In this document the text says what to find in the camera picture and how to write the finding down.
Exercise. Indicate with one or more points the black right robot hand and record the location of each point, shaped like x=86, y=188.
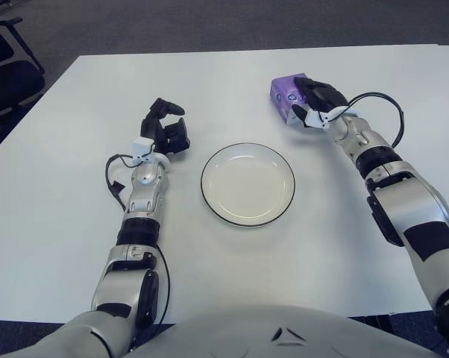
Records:
x=323, y=97

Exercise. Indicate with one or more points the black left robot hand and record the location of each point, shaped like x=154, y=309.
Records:
x=150, y=127

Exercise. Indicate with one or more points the purple tissue paper pack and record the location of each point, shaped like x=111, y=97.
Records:
x=282, y=87

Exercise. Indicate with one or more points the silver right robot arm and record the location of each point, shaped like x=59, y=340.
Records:
x=407, y=197

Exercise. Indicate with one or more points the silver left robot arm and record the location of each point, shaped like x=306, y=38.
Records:
x=144, y=192

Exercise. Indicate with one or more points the white plate with black rim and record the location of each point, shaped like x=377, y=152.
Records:
x=247, y=186

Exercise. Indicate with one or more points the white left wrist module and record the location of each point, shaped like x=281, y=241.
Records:
x=141, y=142

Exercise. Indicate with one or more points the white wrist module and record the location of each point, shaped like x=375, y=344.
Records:
x=316, y=118
x=141, y=142

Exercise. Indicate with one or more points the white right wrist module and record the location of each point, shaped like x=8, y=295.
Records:
x=316, y=118

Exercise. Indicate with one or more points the black office chair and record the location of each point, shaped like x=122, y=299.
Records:
x=8, y=82

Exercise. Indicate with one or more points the grey robot torso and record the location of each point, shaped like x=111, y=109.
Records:
x=247, y=335

